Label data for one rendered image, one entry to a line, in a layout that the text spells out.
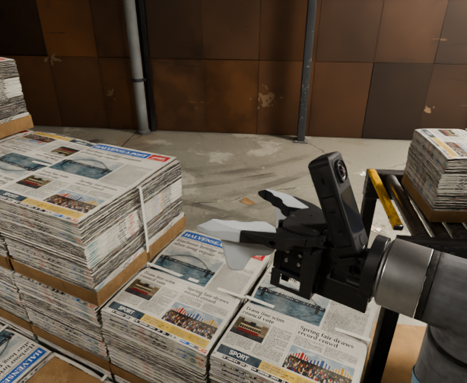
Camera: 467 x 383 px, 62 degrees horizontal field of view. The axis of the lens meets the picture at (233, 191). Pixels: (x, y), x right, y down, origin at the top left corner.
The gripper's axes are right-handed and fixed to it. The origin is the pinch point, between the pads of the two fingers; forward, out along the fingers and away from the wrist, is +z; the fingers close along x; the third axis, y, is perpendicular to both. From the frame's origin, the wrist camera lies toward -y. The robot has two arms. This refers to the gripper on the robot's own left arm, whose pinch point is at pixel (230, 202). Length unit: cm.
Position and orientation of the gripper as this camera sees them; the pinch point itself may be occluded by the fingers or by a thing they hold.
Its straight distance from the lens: 51.4
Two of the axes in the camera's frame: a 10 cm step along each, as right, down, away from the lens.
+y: -0.7, 9.3, 3.7
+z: -8.4, -2.6, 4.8
